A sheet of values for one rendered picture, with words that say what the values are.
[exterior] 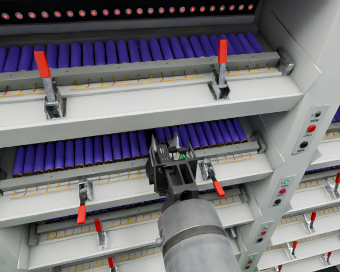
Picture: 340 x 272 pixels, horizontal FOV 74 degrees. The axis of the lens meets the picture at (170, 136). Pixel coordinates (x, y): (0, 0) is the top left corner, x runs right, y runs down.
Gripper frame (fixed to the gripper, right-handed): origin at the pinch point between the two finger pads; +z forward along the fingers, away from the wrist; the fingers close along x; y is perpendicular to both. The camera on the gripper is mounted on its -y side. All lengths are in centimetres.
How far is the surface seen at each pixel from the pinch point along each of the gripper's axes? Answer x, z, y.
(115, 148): 10.5, 1.5, -0.7
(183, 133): -5.7, 3.0, -0.2
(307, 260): -71, -3, -84
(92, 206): 16.5, -8.0, -7.9
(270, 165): -25.0, -6.3, -5.8
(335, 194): -53, -6, -25
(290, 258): -52, -7, -65
